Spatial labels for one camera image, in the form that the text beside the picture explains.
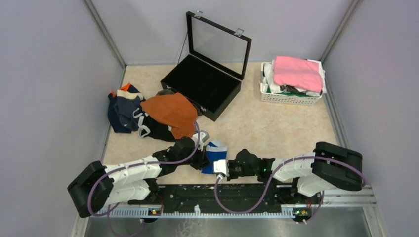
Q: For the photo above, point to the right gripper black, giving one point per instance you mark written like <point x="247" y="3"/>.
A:
<point x="230" y="176"/>

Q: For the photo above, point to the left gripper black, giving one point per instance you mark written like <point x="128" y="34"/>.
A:
<point x="202" y="160"/>

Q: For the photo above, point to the royal blue underwear white trim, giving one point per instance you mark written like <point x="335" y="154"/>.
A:
<point x="215" y="151"/>

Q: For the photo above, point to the orange underwear cream waistband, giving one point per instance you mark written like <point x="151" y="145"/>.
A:
<point x="174" y="110"/>

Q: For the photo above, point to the black underwear white trim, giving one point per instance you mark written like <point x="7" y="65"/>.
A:
<point x="149" y="127"/>

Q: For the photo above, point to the olive grey underwear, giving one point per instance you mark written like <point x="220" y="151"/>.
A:
<point x="165" y="92"/>

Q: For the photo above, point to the black display case glass lid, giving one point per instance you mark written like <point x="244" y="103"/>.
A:
<point x="211" y="74"/>

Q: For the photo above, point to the navy underwear orange waistband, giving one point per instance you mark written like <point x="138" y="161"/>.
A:
<point x="112" y="115"/>

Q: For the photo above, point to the dark blue underwear cream waistband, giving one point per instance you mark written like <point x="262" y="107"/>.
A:
<point x="128" y="108"/>

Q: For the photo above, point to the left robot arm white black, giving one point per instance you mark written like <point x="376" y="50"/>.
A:
<point x="99" y="186"/>

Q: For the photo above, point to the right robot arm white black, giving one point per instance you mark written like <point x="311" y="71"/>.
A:
<point x="327" y="167"/>

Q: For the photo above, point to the white plastic basket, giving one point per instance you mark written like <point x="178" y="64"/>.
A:
<point x="288" y="98"/>

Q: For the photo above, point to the white cloths in basket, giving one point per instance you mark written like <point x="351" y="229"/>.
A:
<point x="282" y="89"/>

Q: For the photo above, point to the pink folded cloth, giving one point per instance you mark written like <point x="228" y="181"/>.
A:
<point x="298" y="73"/>

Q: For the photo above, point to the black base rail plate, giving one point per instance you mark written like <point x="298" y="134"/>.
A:
<point x="236" y="197"/>

